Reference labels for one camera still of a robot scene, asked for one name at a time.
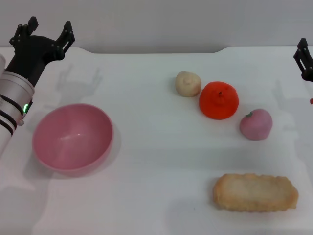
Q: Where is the beige toy bun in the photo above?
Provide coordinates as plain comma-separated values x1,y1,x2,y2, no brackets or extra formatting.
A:
175,71,202,98

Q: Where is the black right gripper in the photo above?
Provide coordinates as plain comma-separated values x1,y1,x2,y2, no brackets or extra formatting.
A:
293,38,313,83

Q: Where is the pink toy peach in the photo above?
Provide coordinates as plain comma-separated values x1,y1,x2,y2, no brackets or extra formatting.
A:
239,108,273,141

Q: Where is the pink plastic bowl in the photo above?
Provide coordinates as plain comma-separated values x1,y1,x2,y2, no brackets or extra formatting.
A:
31,103,114,177

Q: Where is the orange toy fruit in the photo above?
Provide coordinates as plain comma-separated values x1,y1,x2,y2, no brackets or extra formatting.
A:
198,81,240,120

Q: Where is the toy bread slice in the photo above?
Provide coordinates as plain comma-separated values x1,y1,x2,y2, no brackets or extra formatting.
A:
212,173,299,212

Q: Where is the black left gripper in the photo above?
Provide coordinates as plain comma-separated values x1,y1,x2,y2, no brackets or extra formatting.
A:
4,16,76,86

